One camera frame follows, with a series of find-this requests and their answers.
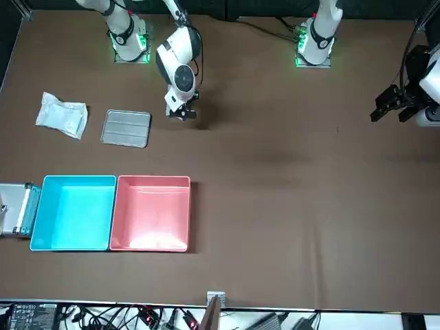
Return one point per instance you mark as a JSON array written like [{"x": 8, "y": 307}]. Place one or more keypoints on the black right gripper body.
[{"x": 187, "y": 113}]

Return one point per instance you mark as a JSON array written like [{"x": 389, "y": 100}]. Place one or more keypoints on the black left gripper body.
[{"x": 416, "y": 65}]

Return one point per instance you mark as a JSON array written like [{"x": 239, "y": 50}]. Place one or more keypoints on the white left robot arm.
[{"x": 321, "y": 34}]

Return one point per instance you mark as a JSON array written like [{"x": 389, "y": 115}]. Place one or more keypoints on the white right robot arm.
[{"x": 178, "y": 48}]

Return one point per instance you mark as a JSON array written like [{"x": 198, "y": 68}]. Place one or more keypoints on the pink plastic box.
[{"x": 151, "y": 213}]

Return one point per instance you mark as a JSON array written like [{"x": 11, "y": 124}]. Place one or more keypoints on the blue plastic box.
[{"x": 75, "y": 213}]

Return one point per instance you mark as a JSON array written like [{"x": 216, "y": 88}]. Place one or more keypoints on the small ribbed metal tray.
[{"x": 126, "y": 129}]

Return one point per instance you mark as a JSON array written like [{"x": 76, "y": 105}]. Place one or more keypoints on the aluminium carrying case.
[{"x": 13, "y": 206}]

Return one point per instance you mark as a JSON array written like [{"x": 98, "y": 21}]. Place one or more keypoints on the grey power adapter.
[{"x": 269, "y": 321}]

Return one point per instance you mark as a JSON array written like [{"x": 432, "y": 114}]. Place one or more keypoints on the small black power adapter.
[{"x": 304, "y": 324}]

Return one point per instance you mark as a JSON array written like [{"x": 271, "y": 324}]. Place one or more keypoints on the black labelled power adapter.
[{"x": 32, "y": 316}]

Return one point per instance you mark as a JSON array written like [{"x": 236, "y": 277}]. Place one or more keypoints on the aluminium frame rail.
[
  {"x": 21, "y": 8},
  {"x": 428, "y": 12}
]

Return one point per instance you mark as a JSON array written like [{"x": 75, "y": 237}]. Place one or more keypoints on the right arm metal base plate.
[{"x": 147, "y": 59}]

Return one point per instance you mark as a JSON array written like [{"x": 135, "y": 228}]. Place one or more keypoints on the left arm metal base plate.
[{"x": 299, "y": 64}]

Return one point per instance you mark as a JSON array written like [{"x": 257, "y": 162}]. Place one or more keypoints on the aluminium camera post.
[{"x": 214, "y": 309}]

